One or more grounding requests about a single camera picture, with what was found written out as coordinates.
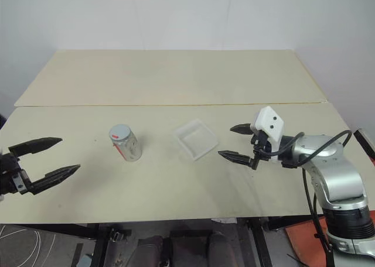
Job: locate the clear jar with grey lid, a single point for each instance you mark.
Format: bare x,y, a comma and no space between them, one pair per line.
130,150

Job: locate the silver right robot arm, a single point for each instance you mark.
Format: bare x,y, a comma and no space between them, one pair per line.
337,173

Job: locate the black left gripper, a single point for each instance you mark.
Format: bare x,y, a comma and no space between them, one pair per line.
11,176

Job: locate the grey plastic jar lid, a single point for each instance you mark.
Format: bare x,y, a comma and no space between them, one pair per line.
120,131

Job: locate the orange floor mat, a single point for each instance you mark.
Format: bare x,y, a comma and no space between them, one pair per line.
304,237

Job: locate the translucent white square container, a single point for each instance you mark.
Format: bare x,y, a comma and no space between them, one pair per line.
197,139

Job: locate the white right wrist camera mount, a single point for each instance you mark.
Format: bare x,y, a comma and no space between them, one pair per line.
271,122

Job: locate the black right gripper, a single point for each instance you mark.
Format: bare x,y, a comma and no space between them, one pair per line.
261,145

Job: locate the black metal table frame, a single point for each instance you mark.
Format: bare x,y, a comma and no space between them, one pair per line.
88,230

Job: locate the red and black edge object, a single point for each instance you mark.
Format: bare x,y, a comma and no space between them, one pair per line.
364,144

